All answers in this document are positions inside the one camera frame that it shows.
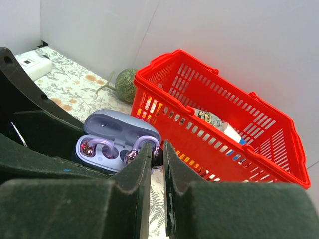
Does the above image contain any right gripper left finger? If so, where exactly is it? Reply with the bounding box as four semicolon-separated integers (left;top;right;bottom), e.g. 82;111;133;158
0;144;151;239

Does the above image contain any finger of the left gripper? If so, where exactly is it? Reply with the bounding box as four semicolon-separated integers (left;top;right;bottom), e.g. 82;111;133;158
0;47;84;159
0;134;111;184

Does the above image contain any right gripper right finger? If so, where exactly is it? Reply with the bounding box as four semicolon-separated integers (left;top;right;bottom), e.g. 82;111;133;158
163;141;319;239

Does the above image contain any purple earbud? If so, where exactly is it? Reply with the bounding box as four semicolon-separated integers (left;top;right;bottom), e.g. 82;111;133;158
80;139;115;159
123;136;164;170

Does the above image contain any purple earbud charging case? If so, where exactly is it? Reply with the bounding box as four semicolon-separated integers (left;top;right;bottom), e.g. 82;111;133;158
72;109;163;174

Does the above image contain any white rectangular device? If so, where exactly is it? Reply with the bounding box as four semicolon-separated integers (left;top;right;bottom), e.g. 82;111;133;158
15;51;53;81

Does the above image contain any red plastic shopping basket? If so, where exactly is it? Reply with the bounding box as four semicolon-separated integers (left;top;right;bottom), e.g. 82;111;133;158
131;50;311;189

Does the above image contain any blue white paper roll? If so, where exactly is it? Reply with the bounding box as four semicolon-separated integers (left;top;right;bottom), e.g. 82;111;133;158
222;122;247;145

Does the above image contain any grey printed snack pouch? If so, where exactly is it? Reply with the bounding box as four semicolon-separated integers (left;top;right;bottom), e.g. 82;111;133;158
194;108;224;132

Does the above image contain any green round melon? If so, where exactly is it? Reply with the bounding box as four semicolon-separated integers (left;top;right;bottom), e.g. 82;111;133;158
95;68;138;104

